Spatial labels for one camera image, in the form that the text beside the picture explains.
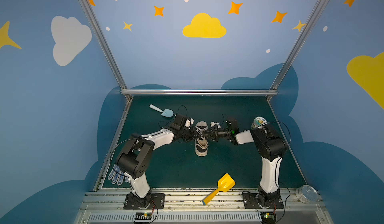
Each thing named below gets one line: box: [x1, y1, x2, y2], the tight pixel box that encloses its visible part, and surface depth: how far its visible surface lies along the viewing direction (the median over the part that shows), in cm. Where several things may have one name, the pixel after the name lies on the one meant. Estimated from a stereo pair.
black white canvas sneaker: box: [194, 121, 209, 157], surface depth 92 cm
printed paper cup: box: [251, 116, 268, 129], surface depth 100 cm
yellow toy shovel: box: [202, 173, 236, 206], surface depth 81 cm
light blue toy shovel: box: [149, 104, 174, 118], surface depth 113 cm
